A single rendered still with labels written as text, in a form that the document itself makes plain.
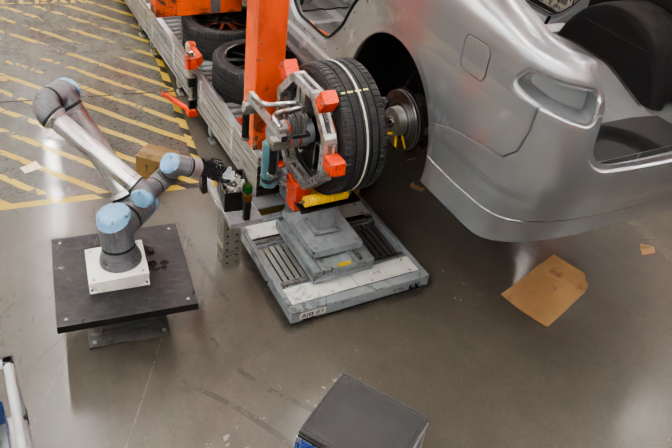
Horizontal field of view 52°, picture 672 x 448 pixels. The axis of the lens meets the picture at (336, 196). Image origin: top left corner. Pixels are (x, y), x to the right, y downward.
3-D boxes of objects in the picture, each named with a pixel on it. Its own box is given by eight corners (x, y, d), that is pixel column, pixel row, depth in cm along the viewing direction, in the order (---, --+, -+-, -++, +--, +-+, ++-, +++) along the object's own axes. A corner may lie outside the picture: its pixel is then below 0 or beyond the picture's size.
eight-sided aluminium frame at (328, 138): (328, 206, 333) (341, 107, 302) (316, 209, 330) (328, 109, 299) (283, 149, 371) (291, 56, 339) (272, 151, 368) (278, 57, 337)
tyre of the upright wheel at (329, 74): (314, 117, 388) (362, 211, 358) (276, 122, 378) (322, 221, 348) (346, 28, 336) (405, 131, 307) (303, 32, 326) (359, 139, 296)
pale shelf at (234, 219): (263, 222, 342) (263, 218, 341) (230, 230, 335) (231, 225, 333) (232, 176, 372) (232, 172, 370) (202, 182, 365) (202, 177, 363)
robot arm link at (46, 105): (23, 93, 280) (153, 200, 288) (43, 81, 290) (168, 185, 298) (15, 111, 287) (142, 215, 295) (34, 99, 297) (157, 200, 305)
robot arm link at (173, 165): (157, 159, 301) (168, 147, 295) (182, 164, 310) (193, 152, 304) (160, 177, 297) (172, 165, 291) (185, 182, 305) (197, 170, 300)
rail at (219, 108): (269, 187, 411) (271, 156, 398) (254, 190, 407) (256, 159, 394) (156, 27, 582) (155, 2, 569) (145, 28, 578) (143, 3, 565)
